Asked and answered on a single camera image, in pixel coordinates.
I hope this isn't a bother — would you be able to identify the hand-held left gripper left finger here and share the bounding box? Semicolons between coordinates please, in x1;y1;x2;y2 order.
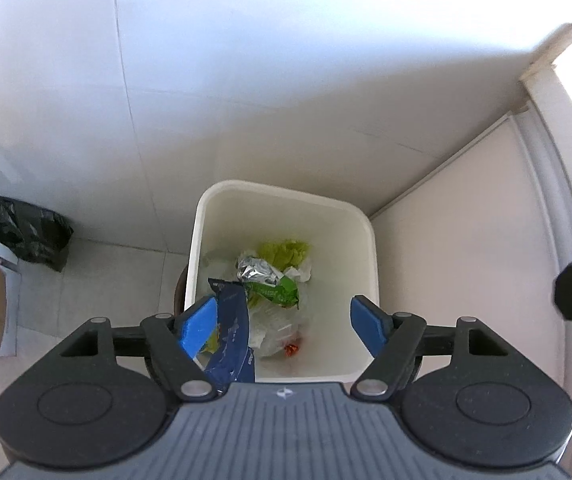
58;295;219;402

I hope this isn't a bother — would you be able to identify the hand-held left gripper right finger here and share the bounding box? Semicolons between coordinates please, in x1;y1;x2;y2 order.
350;295;509;402

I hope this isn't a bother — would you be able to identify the navy blue packet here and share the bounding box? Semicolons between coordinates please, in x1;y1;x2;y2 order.
205;277;257;392

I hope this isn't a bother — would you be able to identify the clear plastic bag with scraps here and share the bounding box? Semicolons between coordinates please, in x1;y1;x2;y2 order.
248;282;317;359

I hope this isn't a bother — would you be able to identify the green snack packet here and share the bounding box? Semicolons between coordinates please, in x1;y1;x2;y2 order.
236;252;301;310

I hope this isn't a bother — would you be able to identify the white tissue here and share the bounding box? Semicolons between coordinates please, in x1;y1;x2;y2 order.
284;259;313;283

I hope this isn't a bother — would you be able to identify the white trash bin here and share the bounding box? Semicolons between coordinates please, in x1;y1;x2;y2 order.
184;180;381;381

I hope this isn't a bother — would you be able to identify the yellow-green wrapper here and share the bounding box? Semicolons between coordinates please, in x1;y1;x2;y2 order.
257;240;311;268

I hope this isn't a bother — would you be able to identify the dark round stand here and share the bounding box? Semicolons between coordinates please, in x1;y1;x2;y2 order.
173;265;191;313

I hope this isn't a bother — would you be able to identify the black garbage bag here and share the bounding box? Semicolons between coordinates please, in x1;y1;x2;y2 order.
0;194;74;273

